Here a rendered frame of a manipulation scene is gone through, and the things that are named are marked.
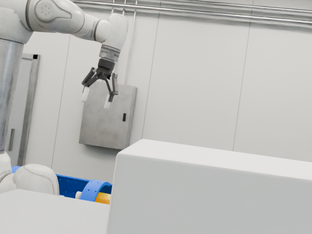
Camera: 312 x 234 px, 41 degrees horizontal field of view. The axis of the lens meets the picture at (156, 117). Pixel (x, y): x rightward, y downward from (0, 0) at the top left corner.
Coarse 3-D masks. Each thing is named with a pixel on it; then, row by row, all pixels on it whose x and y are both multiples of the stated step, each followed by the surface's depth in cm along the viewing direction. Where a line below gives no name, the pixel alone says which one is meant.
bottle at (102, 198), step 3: (81, 192) 191; (99, 192) 189; (99, 195) 187; (102, 195) 187; (105, 195) 186; (108, 195) 187; (96, 198) 186; (99, 198) 186; (102, 198) 186; (105, 198) 186; (108, 198) 185; (96, 201) 186; (99, 201) 186; (102, 201) 185; (105, 201) 185; (108, 201) 185
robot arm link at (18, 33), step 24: (0, 0) 131; (24, 0) 130; (0, 24) 131; (24, 24) 133; (0, 48) 133; (0, 72) 134; (0, 96) 135; (0, 120) 136; (0, 144) 138; (0, 168) 136
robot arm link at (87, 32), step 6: (84, 18) 142; (90, 18) 185; (96, 18) 188; (84, 24) 143; (90, 24) 151; (96, 24) 185; (84, 30) 148; (90, 30) 157; (78, 36) 185; (84, 36) 185; (90, 36) 187
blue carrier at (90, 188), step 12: (12, 168) 196; (60, 180) 204; (72, 180) 201; (84, 180) 198; (96, 180) 190; (60, 192) 208; (72, 192) 206; (84, 192) 180; (96, 192) 180; (108, 192) 200
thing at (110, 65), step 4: (100, 60) 186; (104, 60) 185; (108, 60) 185; (100, 64) 186; (104, 64) 185; (108, 64) 185; (112, 64) 187; (100, 68) 189; (104, 68) 188; (108, 68) 187; (112, 68) 187; (108, 72) 187; (100, 76) 188; (108, 76) 187
